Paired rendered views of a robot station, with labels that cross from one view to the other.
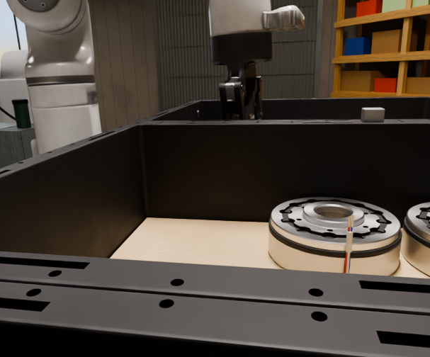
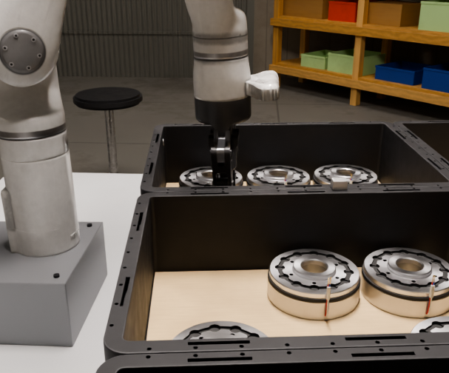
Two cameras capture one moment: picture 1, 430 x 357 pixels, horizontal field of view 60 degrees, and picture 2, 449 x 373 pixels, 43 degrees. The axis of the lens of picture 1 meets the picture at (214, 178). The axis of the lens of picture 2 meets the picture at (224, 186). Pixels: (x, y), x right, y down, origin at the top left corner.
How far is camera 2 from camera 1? 0.34 m
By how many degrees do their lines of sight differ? 14
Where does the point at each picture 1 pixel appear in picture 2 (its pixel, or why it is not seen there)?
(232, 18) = (220, 89)
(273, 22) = (255, 94)
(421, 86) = (387, 15)
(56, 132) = (35, 186)
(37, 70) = (17, 126)
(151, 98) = not seen: outside the picture
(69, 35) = not seen: hidden behind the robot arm
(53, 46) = (21, 92)
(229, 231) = (232, 280)
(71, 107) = (50, 159)
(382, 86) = (339, 12)
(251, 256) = (257, 303)
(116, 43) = not seen: outside the picture
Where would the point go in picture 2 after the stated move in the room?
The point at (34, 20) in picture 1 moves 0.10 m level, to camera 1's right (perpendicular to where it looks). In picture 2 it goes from (18, 81) to (100, 78)
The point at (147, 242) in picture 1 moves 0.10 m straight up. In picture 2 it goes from (171, 297) to (168, 217)
